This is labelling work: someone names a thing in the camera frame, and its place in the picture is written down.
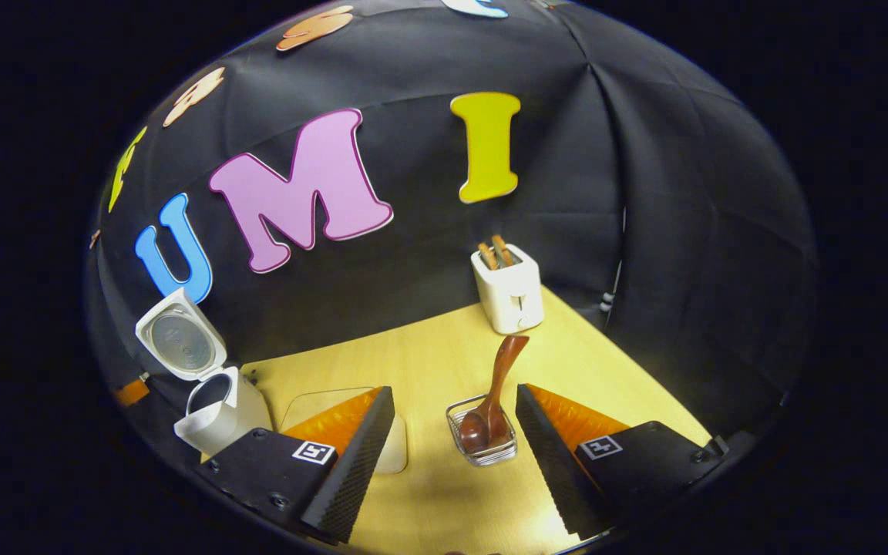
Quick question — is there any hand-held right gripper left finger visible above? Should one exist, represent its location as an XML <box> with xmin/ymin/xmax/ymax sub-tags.
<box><xmin>199</xmin><ymin>385</ymin><xmax>396</xmax><ymax>545</ymax></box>

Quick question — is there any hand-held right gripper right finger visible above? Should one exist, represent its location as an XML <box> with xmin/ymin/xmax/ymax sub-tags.
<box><xmin>515</xmin><ymin>384</ymin><xmax>728</xmax><ymax>542</ymax></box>

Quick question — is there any metal wire chopstick holder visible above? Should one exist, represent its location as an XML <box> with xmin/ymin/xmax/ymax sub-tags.
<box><xmin>446</xmin><ymin>395</ymin><xmax>520</xmax><ymax>468</ymax></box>

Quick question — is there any white rice cooker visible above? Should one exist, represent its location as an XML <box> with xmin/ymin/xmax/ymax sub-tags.
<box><xmin>134</xmin><ymin>288</ymin><xmax>274</xmax><ymax>457</ymax></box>

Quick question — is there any brown wooden spoon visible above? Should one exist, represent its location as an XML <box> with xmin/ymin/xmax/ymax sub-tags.
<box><xmin>458</xmin><ymin>334</ymin><xmax>531</xmax><ymax>456</ymax></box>

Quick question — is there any clear plastic rice container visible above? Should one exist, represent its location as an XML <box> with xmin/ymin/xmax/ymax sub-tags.
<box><xmin>281</xmin><ymin>387</ymin><xmax>409</xmax><ymax>475</ymax></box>

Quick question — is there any dark inner cooking pot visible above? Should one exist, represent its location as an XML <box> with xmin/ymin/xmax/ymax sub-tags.
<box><xmin>186</xmin><ymin>372</ymin><xmax>235</xmax><ymax>421</ymax></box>

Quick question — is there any white toaster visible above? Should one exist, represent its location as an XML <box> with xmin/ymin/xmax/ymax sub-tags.
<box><xmin>470</xmin><ymin>244</ymin><xmax>546</xmax><ymax>335</ymax></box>

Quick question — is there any thin grey cable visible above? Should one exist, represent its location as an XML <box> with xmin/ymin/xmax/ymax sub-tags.
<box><xmin>600</xmin><ymin>208</ymin><xmax>628</xmax><ymax>313</ymax></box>

